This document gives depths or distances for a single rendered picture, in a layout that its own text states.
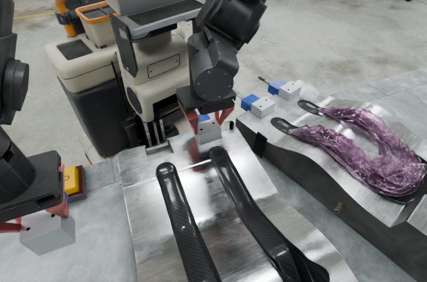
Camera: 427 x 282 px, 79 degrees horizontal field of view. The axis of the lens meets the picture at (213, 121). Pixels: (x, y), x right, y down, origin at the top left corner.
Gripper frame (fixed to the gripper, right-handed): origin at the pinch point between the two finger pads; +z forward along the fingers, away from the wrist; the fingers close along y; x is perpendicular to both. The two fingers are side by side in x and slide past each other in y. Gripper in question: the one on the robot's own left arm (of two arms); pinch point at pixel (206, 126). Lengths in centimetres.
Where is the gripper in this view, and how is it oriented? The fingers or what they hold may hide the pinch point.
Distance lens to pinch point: 55.4
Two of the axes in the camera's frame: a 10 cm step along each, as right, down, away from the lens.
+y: 9.2, -2.6, 2.9
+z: 0.0, 7.4, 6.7
